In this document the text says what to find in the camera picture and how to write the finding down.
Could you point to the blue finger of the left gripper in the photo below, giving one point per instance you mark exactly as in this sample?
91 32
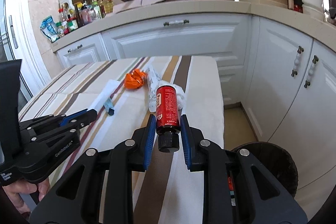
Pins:
51 122

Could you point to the striped tablecloth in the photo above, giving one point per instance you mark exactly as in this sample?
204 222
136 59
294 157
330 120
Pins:
167 192

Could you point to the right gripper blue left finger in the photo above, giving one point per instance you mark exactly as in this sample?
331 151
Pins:
99 180

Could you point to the phone on left gripper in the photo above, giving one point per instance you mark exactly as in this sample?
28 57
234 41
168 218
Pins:
10 132

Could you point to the red bottle black cap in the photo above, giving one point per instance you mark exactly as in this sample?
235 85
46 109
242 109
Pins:
167 119

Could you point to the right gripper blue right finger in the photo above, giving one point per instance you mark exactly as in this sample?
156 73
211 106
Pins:
237 186

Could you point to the orange crumpled wrapper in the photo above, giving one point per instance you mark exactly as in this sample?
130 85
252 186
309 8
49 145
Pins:
135 79

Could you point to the black trash bin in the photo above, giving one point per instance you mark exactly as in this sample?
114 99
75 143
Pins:
277 160

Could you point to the blue white snack bag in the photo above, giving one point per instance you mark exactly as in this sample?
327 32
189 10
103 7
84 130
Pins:
49 29

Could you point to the cabinet door handle right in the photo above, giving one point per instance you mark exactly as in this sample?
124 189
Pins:
311 71

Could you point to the person's left hand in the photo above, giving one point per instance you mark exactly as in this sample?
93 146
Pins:
19 187

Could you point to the cabinet door handle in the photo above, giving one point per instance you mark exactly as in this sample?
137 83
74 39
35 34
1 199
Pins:
311 71
297 61

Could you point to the cabinet door handle left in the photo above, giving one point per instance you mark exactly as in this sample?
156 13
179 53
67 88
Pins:
297 61

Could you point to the left drawer handle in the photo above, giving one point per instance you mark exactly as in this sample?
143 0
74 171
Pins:
75 49

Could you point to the white spice rack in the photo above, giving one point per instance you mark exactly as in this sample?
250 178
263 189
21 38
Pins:
67 7

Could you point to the blue sachet packet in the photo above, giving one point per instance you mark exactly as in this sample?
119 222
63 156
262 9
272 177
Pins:
109 107

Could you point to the centre drawer handle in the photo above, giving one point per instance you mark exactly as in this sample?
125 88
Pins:
176 22

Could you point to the white flat packet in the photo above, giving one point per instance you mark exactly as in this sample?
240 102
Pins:
103 96

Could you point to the yellow cooking oil bottle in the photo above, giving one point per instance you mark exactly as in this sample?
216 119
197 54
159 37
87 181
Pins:
108 6

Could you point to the stacked white containers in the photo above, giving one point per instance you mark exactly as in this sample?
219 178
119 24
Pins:
313 8

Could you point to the white tissue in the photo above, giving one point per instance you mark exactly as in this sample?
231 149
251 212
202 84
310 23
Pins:
181 97

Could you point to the drawer handle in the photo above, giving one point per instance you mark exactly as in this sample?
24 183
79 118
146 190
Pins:
75 49
176 22

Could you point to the white printed sachet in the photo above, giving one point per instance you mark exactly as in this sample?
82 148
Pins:
153 80

